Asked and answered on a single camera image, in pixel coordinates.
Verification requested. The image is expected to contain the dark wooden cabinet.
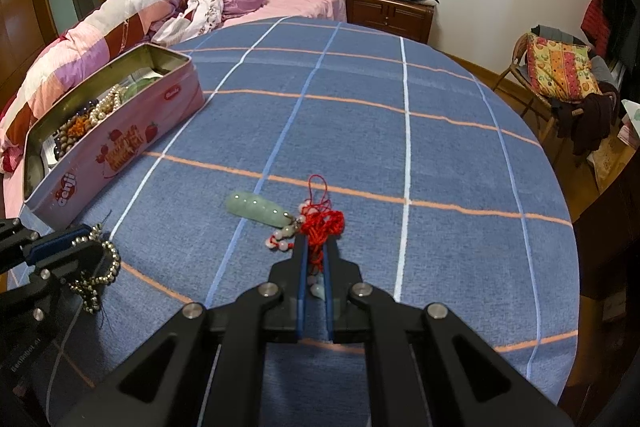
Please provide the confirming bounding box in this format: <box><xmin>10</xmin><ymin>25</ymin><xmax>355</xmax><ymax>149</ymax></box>
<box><xmin>572</xmin><ymin>167</ymin><xmax>640</xmax><ymax>303</ymax></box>

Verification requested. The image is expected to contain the pink tin box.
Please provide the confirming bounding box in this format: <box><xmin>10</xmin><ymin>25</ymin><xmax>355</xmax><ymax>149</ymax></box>
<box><xmin>22</xmin><ymin>44</ymin><xmax>206</xmax><ymax>230</ymax></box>

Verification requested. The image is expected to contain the black hanging coat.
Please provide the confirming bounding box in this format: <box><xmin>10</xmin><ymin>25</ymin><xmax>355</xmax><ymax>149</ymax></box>
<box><xmin>602</xmin><ymin>0</ymin><xmax>638</xmax><ymax>68</ymax></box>

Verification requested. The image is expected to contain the wooden nightstand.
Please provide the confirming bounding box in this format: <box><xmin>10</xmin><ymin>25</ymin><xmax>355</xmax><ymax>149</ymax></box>
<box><xmin>346</xmin><ymin>0</ymin><xmax>435</xmax><ymax>45</ymax></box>

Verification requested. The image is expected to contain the pale green board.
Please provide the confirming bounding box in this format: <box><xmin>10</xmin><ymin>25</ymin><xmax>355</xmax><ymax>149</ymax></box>
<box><xmin>620</xmin><ymin>99</ymin><xmax>640</xmax><ymax>132</ymax></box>

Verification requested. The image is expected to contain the jade pendant with red cord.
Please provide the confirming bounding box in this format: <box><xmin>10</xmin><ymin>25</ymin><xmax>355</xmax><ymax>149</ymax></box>
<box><xmin>226</xmin><ymin>174</ymin><xmax>346</xmax><ymax>303</ymax></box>

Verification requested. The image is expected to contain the wicker chair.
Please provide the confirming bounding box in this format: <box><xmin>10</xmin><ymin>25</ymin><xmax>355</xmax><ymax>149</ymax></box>
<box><xmin>492</xmin><ymin>32</ymin><xmax>621</xmax><ymax>152</ymax></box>

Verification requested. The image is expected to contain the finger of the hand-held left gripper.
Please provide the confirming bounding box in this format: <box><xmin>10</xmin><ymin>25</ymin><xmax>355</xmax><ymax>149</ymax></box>
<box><xmin>22</xmin><ymin>237</ymin><xmax>107</xmax><ymax>288</ymax></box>

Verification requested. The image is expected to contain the dark maroon garment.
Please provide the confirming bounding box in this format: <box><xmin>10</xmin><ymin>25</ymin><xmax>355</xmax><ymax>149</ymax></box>
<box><xmin>555</xmin><ymin>92</ymin><xmax>618</xmax><ymax>156</ymax></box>

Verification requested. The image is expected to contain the brown and orange bead bracelet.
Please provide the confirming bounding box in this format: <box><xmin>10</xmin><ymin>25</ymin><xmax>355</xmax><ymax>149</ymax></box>
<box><xmin>52</xmin><ymin>114</ymin><xmax>101</xmax><ymax>158</ymax></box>

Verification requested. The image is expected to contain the white pearl necklace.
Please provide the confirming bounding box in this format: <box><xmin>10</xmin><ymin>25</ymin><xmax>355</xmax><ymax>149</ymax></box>
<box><xmin>90</xmin><ymin>84</ymin><xmax>126</xmax><ymax>125</ymax></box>

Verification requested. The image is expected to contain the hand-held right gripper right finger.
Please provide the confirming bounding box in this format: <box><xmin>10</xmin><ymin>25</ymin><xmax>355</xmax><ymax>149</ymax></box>
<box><xmin>324</xmin><ymin>239</ymin><xmax>573</xmax><ymax>427</ymax></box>

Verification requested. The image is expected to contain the dark metallic bead bracelet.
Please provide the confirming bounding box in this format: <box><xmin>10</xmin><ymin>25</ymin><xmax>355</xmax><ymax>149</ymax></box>
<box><xmin>67</xmin><ymin>227</ymin><xmax>122</xmax><ymax>315</ymax></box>

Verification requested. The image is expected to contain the white printed card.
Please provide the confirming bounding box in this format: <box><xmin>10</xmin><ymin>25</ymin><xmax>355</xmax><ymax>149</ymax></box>
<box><xmin>127</xmin><ymin>66</ymin><xmax>168</xmax><ymax>82</ymax></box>

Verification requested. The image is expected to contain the red hanging garment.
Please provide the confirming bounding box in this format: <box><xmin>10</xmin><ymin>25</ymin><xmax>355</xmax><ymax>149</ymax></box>
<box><xmin>580</xmin><ymin>0</ymin><xmax>608</xmax><ymax>52</ymax></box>

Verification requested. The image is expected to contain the grey garment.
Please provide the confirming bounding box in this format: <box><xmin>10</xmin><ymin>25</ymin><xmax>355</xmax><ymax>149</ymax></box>
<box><xmin>530</xmin><ymin>25</ymin><xmax>591</xmax><ymax>45</ymax></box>

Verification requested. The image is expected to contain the pink bed sheet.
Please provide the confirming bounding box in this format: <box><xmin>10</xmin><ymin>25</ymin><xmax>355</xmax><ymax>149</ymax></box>
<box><xmin>220</xmin><ymin>0</ymin><xmax>348</xmax><ymax>28</ymax></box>

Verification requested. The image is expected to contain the pink patchwork quilt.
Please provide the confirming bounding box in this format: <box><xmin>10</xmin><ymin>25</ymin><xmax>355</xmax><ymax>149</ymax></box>
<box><xmin>0</xmin><ymin>0</ymin><xmax>223</xmax><ymax>172</ymax></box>

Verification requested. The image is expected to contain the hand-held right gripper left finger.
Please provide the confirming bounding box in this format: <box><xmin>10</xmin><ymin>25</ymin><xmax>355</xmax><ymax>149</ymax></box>
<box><xmin>60</xmin><ymin>234</ymin><xmax>308</xmax><ymax>427</ymax></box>

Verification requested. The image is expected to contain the colourful patterned cushion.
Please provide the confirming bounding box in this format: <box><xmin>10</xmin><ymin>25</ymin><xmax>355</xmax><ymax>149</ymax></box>
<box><xmin>526</xmin><ymin>34</ymin><xmax>603</xmax><ymax>102</ymax></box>

